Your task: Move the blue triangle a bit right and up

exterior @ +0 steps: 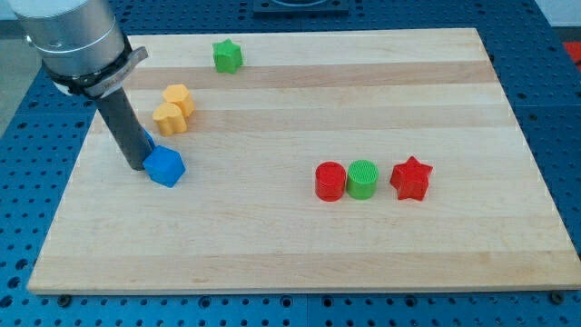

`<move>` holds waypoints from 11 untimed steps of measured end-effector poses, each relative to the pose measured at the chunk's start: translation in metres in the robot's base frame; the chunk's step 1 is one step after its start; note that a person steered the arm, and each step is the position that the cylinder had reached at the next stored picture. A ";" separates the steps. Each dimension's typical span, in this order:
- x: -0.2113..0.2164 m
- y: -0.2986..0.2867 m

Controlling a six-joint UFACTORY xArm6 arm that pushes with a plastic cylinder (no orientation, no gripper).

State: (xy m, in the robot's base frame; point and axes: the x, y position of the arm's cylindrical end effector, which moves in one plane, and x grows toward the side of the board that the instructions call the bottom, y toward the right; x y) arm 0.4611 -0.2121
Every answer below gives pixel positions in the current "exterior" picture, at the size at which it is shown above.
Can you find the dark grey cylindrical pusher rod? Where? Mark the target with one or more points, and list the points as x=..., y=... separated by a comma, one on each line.
x=122, y=122

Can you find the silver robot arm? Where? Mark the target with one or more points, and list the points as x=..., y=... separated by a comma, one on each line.
x=85, y=52

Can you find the blue cube block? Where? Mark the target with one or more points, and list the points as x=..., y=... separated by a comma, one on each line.
x=164, y=166

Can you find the yellow heart block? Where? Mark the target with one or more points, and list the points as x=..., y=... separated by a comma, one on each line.
x=169, y=119

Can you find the yellow hexagon block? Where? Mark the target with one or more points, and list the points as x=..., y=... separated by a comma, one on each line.
x=180, y=95

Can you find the green star block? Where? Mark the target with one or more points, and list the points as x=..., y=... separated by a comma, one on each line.
x=227, y=56

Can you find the red cylinder block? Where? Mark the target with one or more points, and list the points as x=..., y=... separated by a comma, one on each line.
x=330, y=180

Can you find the green cylinder block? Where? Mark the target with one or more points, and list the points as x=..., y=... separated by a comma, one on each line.
x=362, y=178

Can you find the wooden board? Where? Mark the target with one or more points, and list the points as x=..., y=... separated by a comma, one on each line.
x=245, y=218

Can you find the red star block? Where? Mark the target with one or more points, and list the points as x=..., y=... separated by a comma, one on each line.
x=411, y=179

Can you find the red object at edge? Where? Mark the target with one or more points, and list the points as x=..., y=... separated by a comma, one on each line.
x=573, y=49

